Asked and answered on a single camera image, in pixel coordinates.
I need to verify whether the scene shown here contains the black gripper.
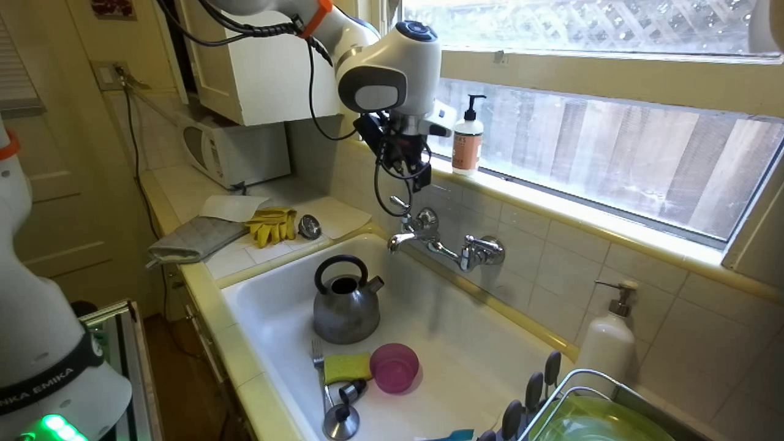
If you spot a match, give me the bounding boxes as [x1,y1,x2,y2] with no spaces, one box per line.
[371,113,431,191]

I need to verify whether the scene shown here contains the purple plastic bowl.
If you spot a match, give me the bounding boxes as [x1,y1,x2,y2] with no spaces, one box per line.
[371,342,418,395]

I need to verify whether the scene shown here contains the chrome sink faucet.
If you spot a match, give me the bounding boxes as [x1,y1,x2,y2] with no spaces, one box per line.
[384,192,509,274]

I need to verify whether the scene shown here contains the white sink basin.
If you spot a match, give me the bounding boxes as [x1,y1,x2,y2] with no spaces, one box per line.
[224,235,567,441]

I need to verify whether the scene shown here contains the grey dish rack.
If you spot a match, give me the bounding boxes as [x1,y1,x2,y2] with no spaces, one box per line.
[474,352,709,441]

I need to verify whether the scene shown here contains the orange soap pump bottle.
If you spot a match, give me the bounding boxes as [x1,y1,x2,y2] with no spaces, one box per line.
[451,92,483,173]

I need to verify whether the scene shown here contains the small metal strainer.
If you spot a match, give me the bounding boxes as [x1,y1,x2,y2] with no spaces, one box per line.
[298,214,320,239]

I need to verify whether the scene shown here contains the white toaster oven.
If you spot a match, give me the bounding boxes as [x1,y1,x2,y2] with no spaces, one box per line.
[180,116,291,188]

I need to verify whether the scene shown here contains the grey folded cloth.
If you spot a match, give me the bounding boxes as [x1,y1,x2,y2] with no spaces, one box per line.
[150,214,246,265]

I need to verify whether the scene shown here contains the yellow sponge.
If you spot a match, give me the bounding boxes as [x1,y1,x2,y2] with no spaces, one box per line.
[324,352,373,384]

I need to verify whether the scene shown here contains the metal ladle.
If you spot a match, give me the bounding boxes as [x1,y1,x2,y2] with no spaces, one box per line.
[320,380,365,441]

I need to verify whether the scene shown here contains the white soap dispenser bottle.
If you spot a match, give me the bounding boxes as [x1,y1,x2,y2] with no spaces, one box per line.
[579,281,638,382]

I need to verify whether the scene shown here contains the blue plastic knife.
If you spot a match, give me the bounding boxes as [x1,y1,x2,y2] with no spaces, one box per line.
[414,428,476,441]

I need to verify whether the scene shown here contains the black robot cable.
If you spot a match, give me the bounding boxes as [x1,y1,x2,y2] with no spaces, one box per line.
[157,0,431,221]

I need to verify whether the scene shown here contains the steel kettle black handle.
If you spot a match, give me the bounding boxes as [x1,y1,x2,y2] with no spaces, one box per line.
[314,254,384,344]

